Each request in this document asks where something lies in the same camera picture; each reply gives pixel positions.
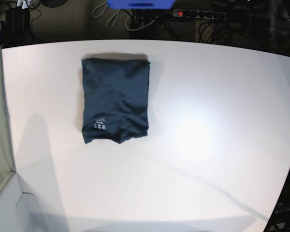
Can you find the dark blue t-shirt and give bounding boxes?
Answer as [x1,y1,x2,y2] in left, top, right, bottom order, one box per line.
[82,58,150,144]

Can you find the blue box overhead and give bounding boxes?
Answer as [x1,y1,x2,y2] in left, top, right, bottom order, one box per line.
[107,0,175,9]

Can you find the black power strip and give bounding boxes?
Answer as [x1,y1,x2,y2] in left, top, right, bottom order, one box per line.
[172,9,227,21]

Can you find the grey cable loops on floor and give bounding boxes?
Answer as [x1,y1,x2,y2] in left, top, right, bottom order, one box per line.
[91,0,126,29]

